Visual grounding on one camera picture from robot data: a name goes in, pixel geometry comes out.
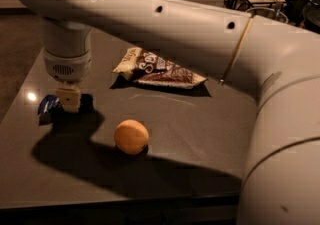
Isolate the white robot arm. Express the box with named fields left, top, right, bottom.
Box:
left=20, top=0, right=320, bottom=225

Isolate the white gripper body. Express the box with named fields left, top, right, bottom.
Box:
left=43, top=50, right=92, bottom=83

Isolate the clear glass cup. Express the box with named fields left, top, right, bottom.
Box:
left=247, top=7, right=289, bottom=23

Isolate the orange fruit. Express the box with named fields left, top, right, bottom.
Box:
left=114, top=120, right=150, bottom=155

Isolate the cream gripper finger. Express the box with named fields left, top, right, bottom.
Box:
left=55, top=82, right=81, bottom=113

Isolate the brown white snack bag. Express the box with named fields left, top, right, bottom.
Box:
left=113, top=47, right=206, bottom=89

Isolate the blue rxbar wrapper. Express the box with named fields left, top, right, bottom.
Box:
left=37, top=94, right=94, bottom=115

